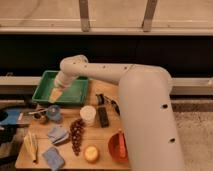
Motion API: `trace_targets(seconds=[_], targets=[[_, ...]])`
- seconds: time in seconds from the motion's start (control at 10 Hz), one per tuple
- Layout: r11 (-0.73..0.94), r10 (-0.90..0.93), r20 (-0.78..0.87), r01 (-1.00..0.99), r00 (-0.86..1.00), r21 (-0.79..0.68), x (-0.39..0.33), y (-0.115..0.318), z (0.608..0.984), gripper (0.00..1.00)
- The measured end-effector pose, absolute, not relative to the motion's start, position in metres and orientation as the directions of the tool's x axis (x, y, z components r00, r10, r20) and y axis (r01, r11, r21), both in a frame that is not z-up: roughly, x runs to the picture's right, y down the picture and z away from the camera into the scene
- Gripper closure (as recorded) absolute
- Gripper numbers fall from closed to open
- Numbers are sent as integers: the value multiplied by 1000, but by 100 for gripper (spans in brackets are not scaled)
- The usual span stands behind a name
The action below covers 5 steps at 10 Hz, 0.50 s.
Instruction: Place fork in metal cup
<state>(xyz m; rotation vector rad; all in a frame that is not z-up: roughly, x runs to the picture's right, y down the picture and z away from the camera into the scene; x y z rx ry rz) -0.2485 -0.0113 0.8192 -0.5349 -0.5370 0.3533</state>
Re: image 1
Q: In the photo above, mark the black remote control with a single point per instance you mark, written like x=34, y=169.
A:
x=103, y=117

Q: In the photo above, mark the yellow banana toy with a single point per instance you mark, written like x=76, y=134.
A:
x=31, y=145

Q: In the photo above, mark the blue sponge lower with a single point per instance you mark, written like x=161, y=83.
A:
x=53, y=159

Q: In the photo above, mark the black sunglasses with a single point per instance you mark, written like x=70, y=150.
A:
x=103, y=99

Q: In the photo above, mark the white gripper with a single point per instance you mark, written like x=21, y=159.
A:
x=62, y=81

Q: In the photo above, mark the bunch of dark grapes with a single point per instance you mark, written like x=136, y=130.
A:
x=76, y=133

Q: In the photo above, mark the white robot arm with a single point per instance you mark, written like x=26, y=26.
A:
x=146, y=113

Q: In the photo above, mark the orange bowl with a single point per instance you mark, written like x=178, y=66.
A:
x=117, y=148

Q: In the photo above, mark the blue black device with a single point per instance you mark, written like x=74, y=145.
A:
x=14, y=117

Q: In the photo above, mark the green plastic tray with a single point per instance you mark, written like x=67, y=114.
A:
x=75, y=95

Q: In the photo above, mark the blue metal cup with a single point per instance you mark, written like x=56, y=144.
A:
x=53, y=113

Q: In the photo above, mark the yellow round bread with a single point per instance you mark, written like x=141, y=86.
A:
x=91, y=154

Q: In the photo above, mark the white cup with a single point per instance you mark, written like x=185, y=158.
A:
x=88, y=114

